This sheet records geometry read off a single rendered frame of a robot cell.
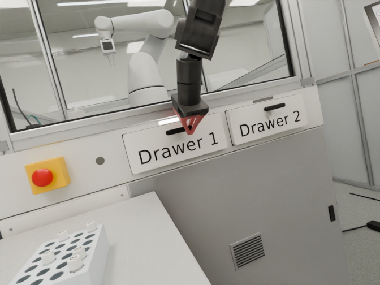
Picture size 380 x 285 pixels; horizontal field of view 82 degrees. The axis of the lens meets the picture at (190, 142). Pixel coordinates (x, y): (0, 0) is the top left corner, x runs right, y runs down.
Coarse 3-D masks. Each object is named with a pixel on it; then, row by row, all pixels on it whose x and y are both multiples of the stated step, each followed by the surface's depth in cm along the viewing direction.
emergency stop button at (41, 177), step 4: (36, 172) 47; (40, 172) 47; (44, 172) 47; (48, 172) 47; (32, 176) 47; (36, 176) 47; (40, 176) 47; (44, 176) 47; (48, 176) 47; (52, 176) 48; (32, 180) 47; (36, 180) 47; (40, 180) 47; (44, 180) 47; (48, 180) 47; (52, 180) 48; (36, 184) 47; (40, 184) 47; (44, 184) 47; (48, 184) 48
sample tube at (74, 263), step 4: (72, 256) 23; (76, 256) 22; (68, 260) 22; (72, 260) 22; (76, 260) 22; (80, 260) 22; (68, 264) 22; (72, 264) 22; (76, 264) 22; (80, 264) 22; (72, 268) 22; (76, 268) 22; (80, 268) 22; (72, 272) 22
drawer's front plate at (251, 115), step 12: (288, 96) 72; (300, 96) 74; (240, 108) 67; (252, 108) 68; (288, 108) 72; (300, 108) 74; (228, 120) 67; (240, 120) 67; (252, 120) 68; (264, 120) 70; (276, 120) 71; (288, 120) 72; (300, 120) 74; (240, 132) 67; (252, 132) 68; (264, 132) 70; (276, 132) 71
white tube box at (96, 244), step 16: (80, 240) 29; (96, 240) 28; (32, 256) 28; (64, 256) 26; (96, 256) 26; (32, 272) 24; (48, 272) 23; (64, 272) 22; (80, 272) 22; (96, 272) 24
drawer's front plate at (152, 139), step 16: (160, 128) 60; (208, 128) 64; (128, 144) 57; (144, 144) 59; (160, 144) 60; (176, 144) 61; (192, 144) 63; (208, 144) 64; (224, 144) 66; (144, 160) 59; (160, 160) 60; (176, 160) 61
